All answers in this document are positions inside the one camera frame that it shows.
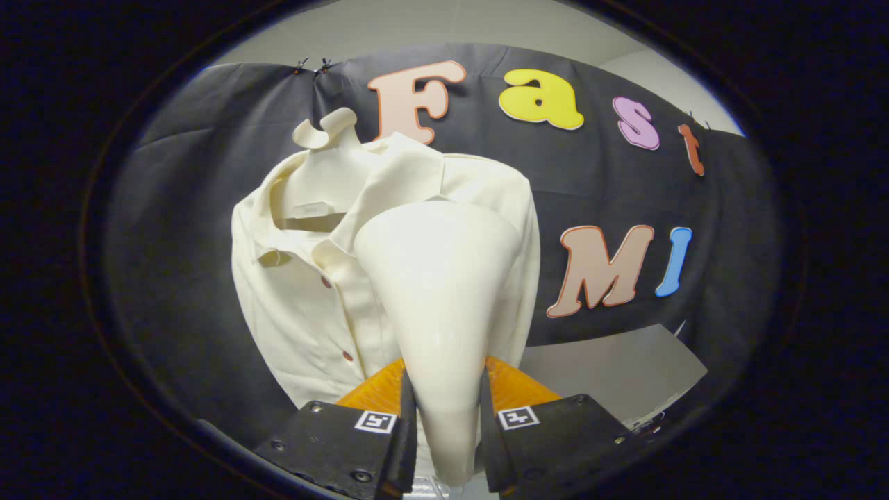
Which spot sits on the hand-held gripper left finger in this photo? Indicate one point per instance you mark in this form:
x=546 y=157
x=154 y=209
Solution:
x=406 y=451

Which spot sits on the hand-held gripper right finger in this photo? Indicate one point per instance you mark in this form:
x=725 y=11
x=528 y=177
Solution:
x=493 y=451

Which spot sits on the white garment steamer head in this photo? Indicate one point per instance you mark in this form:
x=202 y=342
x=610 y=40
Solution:
x=437 y=298

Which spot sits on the cream button-up shirt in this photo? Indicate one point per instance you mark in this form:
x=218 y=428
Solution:
x=292 y=312

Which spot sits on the grey top white cabinet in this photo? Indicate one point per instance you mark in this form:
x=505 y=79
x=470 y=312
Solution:
x=611 y=375

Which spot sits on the cream plastic hanger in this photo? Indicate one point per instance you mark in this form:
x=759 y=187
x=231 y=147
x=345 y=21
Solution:
x=326 y=180

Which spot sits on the black backdrop cloth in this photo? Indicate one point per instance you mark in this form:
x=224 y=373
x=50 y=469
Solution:
x=173 y=208

